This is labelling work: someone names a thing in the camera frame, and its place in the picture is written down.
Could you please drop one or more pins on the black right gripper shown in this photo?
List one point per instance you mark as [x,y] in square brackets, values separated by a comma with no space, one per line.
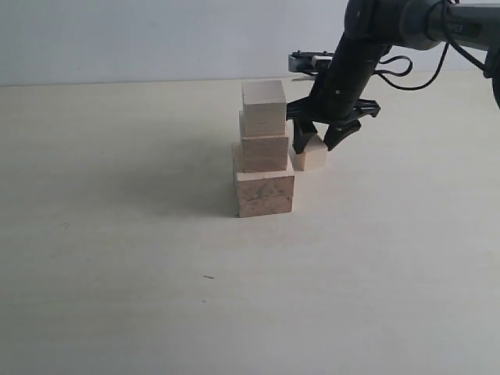
[334,102]

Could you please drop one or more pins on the small wooden cube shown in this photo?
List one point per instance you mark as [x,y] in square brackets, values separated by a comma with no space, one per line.
[313,157]

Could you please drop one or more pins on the medium wooden cube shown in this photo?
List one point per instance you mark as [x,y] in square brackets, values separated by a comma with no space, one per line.
[264,108]

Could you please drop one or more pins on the medium-large wooden cube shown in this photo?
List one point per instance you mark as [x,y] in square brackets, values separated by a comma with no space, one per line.
[264,153]

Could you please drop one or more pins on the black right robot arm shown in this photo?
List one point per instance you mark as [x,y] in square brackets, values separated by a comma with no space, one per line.
[371,29]

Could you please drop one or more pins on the large wooden cube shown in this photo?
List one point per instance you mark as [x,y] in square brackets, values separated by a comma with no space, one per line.
[262,193]

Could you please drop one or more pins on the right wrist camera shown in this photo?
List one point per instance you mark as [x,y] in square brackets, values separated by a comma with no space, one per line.
[309,63]

